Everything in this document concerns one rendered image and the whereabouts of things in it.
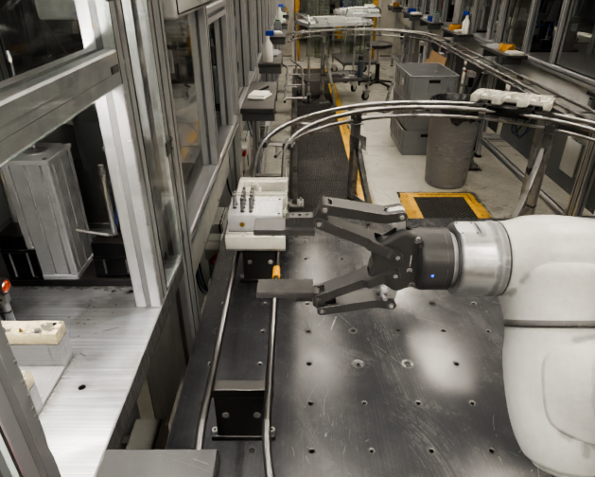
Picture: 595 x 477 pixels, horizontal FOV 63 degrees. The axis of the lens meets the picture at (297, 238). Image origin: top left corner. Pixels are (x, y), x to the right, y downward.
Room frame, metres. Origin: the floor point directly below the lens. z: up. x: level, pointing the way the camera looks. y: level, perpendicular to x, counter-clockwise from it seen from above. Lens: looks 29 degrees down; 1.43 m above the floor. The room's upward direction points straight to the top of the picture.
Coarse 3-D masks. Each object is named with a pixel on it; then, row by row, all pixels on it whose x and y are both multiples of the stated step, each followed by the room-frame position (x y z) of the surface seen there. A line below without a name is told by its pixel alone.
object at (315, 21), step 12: (300, 24) 6.01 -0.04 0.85; (312, 24) 5.75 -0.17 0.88; (324, 24) 5.79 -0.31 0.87; (336, 24) 5.84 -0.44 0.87; (348, 24) 5.88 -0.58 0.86; (360, 24) 5.93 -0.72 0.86; (372, 24) 5.97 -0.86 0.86; (372, 36) 5.98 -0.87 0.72; (312, 72) 6.28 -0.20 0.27; (324, 72) 6.33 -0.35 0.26; (336, 72) 6.34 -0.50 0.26; (348, 72) 6.34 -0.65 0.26
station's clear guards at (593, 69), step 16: (512, 0) 3.89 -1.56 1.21; (528, 0) 3.62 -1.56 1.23; (560, 0) 3.97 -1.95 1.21; (576, 0) 3.00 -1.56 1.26; (592, 0) 2.84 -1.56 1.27; (512, 16) 3.84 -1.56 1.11; (528, 16) 3.57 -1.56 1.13; (576, 16) 2.95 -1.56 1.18; (592, 16) 2.79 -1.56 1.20; (512, 32) 3.78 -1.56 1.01; (576, 32) 2.91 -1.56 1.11; (592, 32) 2.75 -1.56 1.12; (560, 48) 3.04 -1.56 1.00; (576, 48) 2.87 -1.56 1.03; (592, 48) 2.71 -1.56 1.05; (560, 64) 2.99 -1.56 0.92; (576, 64) 2.82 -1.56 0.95; (592, 64) 2.67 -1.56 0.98
